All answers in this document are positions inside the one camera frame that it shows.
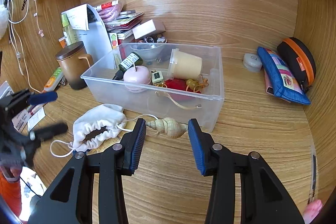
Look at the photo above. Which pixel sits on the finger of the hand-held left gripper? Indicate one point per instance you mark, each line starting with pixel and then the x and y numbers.
pixel 51 130
pixel 43 98

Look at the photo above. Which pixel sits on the white file holder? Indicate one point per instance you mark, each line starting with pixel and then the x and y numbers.
pixel 97 37

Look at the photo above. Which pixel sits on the clear plastic storage box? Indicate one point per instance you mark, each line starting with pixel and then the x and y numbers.
pixel 110 87

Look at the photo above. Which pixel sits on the beige conch seashell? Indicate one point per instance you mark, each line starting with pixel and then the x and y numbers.
pixel 168 128

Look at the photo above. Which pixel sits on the wooden desk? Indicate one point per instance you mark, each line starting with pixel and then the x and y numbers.
pixel 170 187

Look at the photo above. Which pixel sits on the white small box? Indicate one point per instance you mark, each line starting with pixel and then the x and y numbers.
pixel 147 28

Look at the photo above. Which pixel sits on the stack of booklets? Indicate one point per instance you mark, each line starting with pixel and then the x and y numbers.
pixel 126 24

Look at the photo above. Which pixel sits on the pink paw toy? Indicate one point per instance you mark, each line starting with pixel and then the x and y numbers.
pixel 312 211

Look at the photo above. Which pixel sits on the clear ruler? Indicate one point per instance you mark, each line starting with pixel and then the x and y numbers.
pixel 313 174

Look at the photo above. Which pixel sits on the white instruction booklet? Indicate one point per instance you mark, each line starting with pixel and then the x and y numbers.
pixel 5 90

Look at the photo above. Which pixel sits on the small orange box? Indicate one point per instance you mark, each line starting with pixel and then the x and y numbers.
pixel 63 43

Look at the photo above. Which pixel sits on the green and orange tube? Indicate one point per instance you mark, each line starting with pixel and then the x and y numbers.
pixel 53 79

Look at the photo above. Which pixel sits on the brown mug with lid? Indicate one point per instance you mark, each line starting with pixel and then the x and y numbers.
pixel 73 66

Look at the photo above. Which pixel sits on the dark green glass bottle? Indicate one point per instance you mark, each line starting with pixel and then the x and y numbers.
pixel 130 61

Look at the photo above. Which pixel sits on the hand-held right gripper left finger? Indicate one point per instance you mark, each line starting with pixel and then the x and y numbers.
pixel 136 146

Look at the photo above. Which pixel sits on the black case with orange zip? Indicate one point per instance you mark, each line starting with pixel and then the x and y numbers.
pixel 299 58

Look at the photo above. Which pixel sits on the light green bottle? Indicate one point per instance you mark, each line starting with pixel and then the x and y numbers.
pixel 67 29

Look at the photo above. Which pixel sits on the white paper label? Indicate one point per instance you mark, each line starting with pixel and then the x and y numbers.
pixel 35 119

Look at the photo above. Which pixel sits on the white fluffy item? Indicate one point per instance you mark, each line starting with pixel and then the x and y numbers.
pixel 3 19

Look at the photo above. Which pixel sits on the round white container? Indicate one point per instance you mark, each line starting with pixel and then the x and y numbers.
pixel 252 62

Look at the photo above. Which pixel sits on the cream candle cup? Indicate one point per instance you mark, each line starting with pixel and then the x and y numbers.
pixel 186 64

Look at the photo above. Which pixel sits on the pink macaron candle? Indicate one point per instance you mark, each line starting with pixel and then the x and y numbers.
pixel 136 77

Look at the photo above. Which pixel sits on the blue fabric zip pouch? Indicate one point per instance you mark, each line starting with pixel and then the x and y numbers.
pixel 278 74

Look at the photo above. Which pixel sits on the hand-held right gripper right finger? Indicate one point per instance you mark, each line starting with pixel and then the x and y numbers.
pixel 197 148

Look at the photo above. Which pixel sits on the green mahjong tile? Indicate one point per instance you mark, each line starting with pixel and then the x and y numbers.
pixel 157 76

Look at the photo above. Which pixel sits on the card with coloured dots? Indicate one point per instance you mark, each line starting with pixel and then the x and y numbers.
pixel 113 40

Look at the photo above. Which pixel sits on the white ceramic bowl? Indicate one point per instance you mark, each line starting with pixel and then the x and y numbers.
pixel 147 52

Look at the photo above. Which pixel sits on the pink card case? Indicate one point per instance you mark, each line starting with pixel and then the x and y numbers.
pixel 269 83

